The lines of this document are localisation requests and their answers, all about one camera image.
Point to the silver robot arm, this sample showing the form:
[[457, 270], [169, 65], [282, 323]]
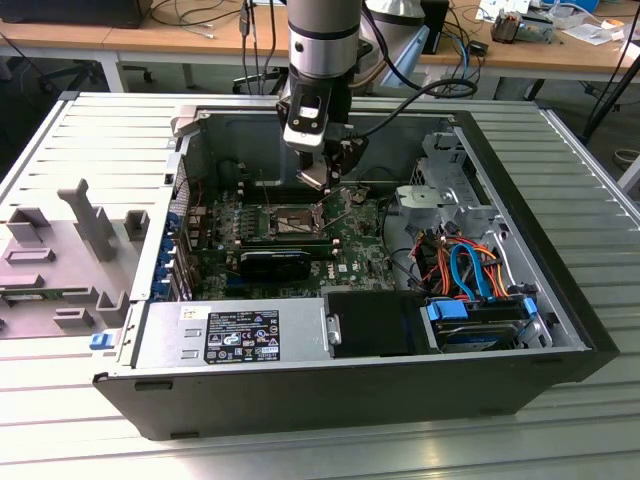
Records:
[[322, 45]]

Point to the black upright box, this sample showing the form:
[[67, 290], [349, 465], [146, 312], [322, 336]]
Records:
[[435, 25]]

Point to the wooden desk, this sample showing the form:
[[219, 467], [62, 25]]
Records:
[[60, 35]]

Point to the green motherboard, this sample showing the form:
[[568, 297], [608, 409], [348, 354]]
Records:
[[350, 250]]

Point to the black tripod leg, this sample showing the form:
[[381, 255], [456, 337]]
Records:
[[607, 104]]

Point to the black open PC case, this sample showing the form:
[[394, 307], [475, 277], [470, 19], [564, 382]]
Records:
[[325, 400]]

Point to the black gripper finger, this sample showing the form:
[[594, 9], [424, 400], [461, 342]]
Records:
[[352, 152], [312, 159]]

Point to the grey parts rack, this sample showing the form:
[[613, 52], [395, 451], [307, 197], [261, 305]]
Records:
[[50, 240]]

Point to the silver drive cage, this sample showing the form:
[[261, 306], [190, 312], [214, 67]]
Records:
[[430, 197]]

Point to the black drive bay box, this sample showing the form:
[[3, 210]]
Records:
[[375, 325]]

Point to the hard disk in blue carrier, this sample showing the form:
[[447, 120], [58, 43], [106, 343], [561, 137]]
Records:
[[447, 310]]

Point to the pale blue teach pendant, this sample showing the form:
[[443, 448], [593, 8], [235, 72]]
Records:
[[407, 60]]

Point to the black graphics card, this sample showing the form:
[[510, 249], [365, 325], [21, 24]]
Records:
[[272, 265]]

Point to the silver power supply unit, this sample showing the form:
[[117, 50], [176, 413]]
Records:
[[165, 335]]

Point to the RAM stick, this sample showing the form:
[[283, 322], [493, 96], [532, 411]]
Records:
[[285, 250], [30, 296]]

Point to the clear plastic bag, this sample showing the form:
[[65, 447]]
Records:
[[592, 31]]

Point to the black flat device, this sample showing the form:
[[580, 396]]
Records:
[[75, 12]]

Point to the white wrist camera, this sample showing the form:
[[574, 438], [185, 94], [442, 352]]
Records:
[[302, 139]]

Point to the copper CPU cooler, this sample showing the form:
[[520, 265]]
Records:
[[505, 27]]

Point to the blue plastic latch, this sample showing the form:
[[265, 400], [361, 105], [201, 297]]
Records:
[[101, 341]]

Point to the CPU with silver top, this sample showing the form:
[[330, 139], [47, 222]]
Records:
[[315, 177]]

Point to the white labelled adapter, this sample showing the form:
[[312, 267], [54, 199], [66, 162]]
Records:
[[431, 87]]

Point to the CPU socket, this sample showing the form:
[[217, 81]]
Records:
[[290, 220]]

